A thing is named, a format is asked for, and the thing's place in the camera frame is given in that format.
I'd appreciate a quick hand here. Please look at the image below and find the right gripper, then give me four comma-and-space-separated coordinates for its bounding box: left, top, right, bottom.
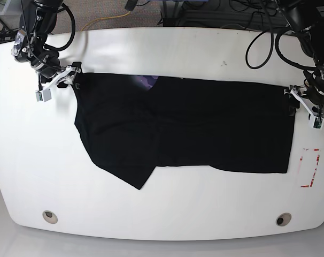
38, 62, 82, 90

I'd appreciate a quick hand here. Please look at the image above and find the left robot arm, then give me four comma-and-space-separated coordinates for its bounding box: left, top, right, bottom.
245, 1, 324, 118

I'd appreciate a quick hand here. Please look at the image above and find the table cable grommet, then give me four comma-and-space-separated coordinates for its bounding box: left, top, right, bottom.
276, 213, 292, 226
42, 210, 58, 224

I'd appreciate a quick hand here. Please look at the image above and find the black tripod stand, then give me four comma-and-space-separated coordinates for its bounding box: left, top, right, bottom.
0, 18, 19, 44

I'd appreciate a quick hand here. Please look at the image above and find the left table cable grommet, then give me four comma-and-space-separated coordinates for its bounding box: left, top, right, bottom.
42, 210, 58, 224

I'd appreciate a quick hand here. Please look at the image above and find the right table cable grommet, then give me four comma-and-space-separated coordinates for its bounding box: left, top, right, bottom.
276, 213, 292, 226

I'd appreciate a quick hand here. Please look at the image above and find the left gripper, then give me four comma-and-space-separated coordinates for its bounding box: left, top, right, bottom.
284, 80, 324, 117

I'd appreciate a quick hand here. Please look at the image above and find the red tape rectangle marking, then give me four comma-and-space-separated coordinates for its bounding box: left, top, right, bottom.
297, 148, 321, 188

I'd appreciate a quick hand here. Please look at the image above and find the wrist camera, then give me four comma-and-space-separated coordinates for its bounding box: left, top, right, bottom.
308, 114, 324, 130
35, 89, 51, 102

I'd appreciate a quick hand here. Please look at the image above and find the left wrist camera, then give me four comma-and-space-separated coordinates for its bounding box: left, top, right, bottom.
308, 114, 324, 130

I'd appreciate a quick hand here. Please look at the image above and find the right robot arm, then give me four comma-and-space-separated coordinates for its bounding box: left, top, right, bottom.
12, 1, 81, 90

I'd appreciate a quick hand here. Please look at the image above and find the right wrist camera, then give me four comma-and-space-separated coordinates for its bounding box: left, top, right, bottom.
35, 89, 51, 102

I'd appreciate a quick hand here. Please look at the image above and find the black T-shirt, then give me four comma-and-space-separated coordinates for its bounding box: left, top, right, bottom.
72, 73, 295, 189

